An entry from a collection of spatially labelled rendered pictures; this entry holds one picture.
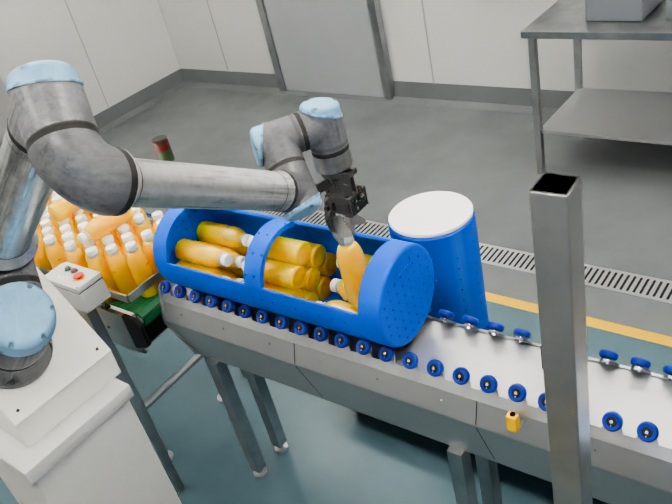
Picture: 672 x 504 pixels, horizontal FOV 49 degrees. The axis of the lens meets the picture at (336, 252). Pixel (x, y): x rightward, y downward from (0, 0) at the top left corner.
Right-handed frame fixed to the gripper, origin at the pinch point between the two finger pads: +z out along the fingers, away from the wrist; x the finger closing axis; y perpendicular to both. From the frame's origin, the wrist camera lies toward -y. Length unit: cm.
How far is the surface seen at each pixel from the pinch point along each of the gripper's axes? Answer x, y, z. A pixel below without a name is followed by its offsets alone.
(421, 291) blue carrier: 12.1, 11.7, 23.7
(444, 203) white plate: 59, -7, 26
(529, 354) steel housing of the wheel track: 13, 41, 37
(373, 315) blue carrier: -7.7, 10.1, 17.4
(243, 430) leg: -2, -73, 102
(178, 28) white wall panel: 355, -466, 70
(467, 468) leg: -1, 26, 75
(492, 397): -5, 39, 37
